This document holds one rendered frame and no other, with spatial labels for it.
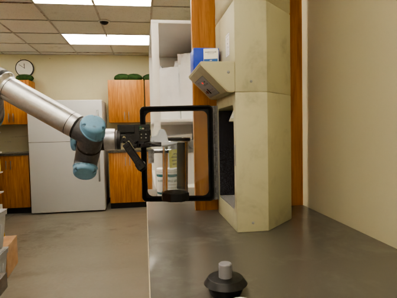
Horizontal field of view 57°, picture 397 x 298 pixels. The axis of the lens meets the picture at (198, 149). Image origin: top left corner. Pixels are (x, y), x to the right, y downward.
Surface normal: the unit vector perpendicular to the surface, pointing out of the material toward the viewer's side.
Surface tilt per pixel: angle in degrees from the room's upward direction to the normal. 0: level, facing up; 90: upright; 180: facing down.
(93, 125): 47
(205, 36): 90
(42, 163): 90
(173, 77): 83
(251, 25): 90
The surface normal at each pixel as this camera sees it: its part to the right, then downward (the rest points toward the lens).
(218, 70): 0.15, 0.05
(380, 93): -0.99, 0.03
